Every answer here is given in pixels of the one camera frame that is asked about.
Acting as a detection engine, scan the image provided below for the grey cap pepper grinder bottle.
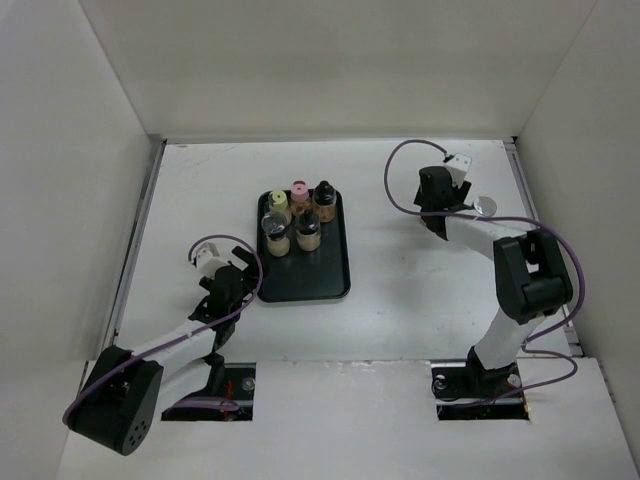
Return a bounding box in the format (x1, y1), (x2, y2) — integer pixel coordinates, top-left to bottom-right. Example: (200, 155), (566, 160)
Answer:
(261, 211), (290, 258)

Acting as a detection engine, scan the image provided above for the yellow cap spice bottle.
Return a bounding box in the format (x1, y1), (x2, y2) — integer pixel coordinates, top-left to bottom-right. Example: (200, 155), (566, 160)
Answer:
(268, 189), (292, 226)

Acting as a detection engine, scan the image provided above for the black cap grinder bottle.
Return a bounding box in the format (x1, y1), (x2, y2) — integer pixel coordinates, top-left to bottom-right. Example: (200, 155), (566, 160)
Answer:
(295, 210), (321, 252)

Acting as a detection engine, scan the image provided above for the pink cap spice bottle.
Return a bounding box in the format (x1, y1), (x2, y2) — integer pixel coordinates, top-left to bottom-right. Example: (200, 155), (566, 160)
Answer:
(290, 180), (312, 217)

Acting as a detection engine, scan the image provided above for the small black cap spice bottle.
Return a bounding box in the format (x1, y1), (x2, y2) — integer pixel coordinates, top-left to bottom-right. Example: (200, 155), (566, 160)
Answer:
(312, 180), (337, 223)

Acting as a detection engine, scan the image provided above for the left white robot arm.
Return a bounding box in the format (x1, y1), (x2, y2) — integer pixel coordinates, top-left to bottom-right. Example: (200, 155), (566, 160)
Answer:
(63, 238), (264, 456)

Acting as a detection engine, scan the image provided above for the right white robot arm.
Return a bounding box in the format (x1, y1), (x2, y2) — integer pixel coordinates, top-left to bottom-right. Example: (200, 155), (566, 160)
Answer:
(414, 166), (573, 401)

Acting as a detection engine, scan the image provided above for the silver cap blue label bottle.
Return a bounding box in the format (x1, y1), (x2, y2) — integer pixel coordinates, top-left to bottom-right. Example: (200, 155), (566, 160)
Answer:
(473, 196), (498, 218)

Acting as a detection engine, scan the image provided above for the black rectangular plastic tray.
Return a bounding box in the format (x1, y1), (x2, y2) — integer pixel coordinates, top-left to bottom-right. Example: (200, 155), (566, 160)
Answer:
(255, 192), (351, 304)

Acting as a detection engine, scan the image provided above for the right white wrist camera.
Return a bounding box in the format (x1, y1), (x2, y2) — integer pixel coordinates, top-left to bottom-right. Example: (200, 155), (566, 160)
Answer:
(443, 153), (472, 188)

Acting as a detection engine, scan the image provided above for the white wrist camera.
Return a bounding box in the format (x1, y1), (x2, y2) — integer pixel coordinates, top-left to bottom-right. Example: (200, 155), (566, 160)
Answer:
(443, 153), (472, 188)
(191, 242), (226, 278)

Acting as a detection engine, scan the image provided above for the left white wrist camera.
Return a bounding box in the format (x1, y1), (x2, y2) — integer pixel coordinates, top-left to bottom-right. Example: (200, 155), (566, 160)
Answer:
(191, 242), (226, 278)

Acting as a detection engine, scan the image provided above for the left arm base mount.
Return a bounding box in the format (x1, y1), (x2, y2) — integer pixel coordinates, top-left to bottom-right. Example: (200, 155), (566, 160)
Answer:
(154, 352), (256, 422)

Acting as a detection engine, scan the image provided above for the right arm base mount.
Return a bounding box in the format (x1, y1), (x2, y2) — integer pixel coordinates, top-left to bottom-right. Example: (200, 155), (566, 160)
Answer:
(431, 349), (529, 421)

